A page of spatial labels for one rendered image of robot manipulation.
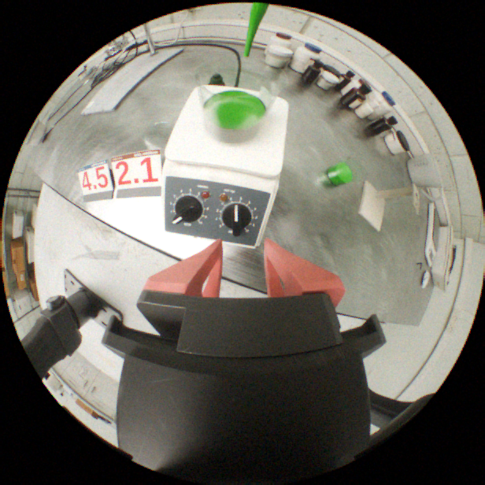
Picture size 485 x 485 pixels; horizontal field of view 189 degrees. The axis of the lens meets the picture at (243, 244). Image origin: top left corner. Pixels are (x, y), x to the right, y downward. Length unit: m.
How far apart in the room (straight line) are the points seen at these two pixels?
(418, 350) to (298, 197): 1.33
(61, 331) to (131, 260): 0.19
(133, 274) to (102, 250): 0.08
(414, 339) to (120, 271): 1.52
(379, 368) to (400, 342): 0.25
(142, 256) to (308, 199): 0.28
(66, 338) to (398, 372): 1.56
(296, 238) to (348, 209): 0.13
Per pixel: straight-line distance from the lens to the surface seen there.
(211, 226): 0.20
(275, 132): 0.19
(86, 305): 0.36
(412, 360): 1.42
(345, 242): 0.33
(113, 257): 0.31
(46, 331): 0.28
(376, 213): 0.39
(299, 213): 0.27
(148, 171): 0.26
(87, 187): 0.35
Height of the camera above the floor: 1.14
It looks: 80 degrees down
